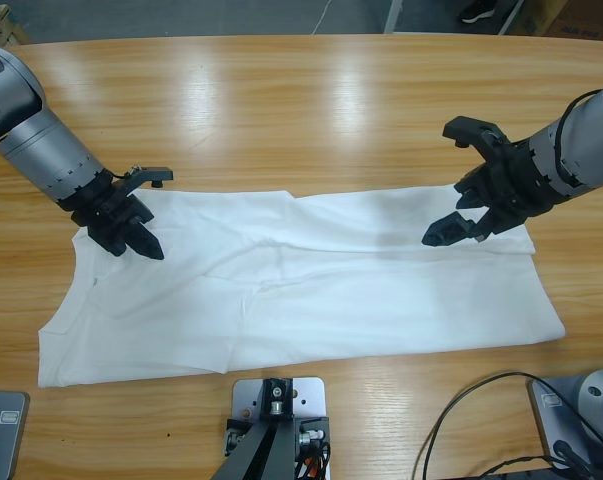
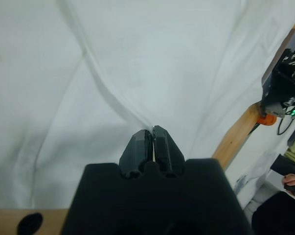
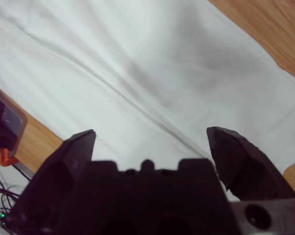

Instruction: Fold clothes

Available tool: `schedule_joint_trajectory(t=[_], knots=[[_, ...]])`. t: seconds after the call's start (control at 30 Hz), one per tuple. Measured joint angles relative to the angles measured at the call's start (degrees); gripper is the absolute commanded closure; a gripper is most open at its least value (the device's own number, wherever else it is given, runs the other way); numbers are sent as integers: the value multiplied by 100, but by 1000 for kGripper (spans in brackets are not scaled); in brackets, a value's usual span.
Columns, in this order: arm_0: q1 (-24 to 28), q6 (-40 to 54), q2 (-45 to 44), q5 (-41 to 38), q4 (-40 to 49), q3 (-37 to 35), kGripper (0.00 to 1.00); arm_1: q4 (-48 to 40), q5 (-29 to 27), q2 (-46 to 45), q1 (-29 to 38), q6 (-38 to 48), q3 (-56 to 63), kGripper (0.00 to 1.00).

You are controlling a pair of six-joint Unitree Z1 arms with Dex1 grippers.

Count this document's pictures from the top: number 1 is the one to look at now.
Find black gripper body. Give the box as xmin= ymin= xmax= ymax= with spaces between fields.
xmin=57 ymin=171 xmax=156 ymax=260
xmin=452 ymin=138 xmax=568 ymax=236

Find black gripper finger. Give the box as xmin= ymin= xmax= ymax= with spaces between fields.
xmin=440 ymin=115 xmax=508 ymax=158
xmin=122 ymin=166 xmax=175 ymax=197
xmin=420 ymin=211 xmax=491 ymax=248
xmin=127 ymin=218 xmax=167 ymax=262

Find white T-shirt with black logo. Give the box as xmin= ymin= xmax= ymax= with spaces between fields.
xmin=36 ymin=184 xmax=567 ymax=390

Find slanted pale bar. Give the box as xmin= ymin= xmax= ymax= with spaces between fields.
xmin=497 ymin=0 xmax=527 ymax=36

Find black shoe with white sole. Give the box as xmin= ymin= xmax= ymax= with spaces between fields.
xmin=460 ymin=0 xmax=498 ymax=24

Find white table leg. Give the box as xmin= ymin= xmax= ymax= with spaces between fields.
xmin=383 ymin=0 xmax=403 ymax=34

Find cardboard box with blue print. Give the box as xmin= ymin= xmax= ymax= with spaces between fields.
xmin=510 ymin=0 xmax=603 ymax=40

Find wooden pallet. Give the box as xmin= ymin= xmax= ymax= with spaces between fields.
xmin=0 ymin=4 xmax=30 ymax=46

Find black cable on table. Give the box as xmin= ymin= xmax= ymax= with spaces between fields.
xmin=414 ymin=370 xmax=603 ymax=480

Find white floor cable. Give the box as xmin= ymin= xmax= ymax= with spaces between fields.
xmin=313 ymin=0 xmax=333 ymax=36

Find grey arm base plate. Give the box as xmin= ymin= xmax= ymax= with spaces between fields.
xmin=0 ymin=390 xmax=31 ymax=480
xmin=526 ymin=368 xmax=603 ymax=471

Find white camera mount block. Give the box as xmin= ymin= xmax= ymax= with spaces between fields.
xmin=223 ymin=377 xmax=332 ymax=480

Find thin twisted black cable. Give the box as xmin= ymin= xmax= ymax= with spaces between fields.
xmin=475 ymin=454 xmax=562 ymax=476

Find orange and black cable bundle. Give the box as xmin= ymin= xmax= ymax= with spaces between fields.
xmin=294 ymin=442 xmax=333 ymax=480

